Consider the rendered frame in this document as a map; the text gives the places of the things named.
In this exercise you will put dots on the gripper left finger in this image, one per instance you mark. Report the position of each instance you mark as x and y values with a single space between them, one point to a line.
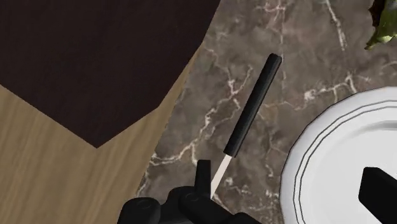
202 180

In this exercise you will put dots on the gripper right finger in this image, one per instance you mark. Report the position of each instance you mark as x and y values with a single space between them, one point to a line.
380 192

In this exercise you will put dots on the white plate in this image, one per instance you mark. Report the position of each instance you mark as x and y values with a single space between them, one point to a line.
335 155

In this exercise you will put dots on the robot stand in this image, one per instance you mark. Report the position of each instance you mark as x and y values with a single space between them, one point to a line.
93 62

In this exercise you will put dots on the green leafy vegetable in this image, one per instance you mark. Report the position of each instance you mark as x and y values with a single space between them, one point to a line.
384 24

